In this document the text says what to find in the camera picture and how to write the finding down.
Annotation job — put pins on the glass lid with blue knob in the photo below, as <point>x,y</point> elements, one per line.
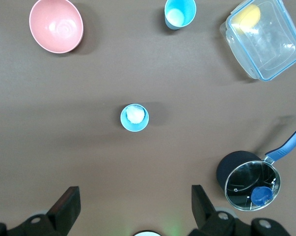
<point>241,182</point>

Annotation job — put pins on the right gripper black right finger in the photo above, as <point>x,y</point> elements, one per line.
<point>204,216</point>

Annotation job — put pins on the clear plastic container blue seal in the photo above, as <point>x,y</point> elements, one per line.
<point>273,49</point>

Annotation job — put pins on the yellow round sponge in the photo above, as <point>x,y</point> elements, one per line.
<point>248,17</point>

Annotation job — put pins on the light blue plastic cup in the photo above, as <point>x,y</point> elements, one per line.
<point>184,9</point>
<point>135,126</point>

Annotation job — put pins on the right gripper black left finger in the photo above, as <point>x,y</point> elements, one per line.
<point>64,211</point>

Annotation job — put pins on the pink bowl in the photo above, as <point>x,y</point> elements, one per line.
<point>55,25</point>

